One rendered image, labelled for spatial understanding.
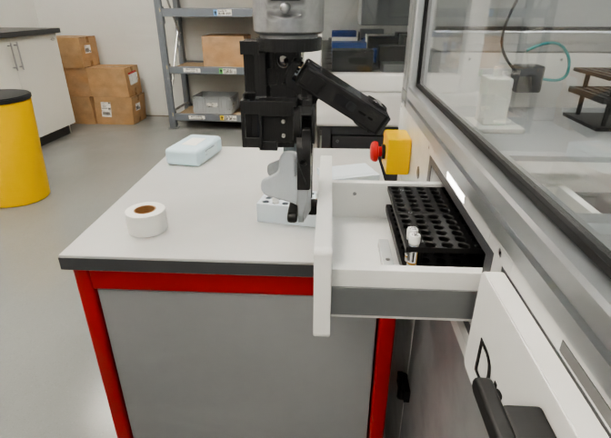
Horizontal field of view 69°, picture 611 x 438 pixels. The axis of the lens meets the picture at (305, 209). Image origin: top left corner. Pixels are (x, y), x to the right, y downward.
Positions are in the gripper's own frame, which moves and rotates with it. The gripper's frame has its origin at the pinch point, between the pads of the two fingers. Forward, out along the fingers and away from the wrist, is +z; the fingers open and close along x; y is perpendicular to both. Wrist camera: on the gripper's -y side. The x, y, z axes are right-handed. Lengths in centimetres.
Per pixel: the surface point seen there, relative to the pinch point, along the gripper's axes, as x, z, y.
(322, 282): 14.5, 1.5, -2.2
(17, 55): -300, 15, 242
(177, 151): -54, 11, 36
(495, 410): 30.8, -0.6, -13.1
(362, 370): -11.6, 38.9, -9.8
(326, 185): -1.5, -2.2, -2.4
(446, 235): 5.9, 0.6, -16.1
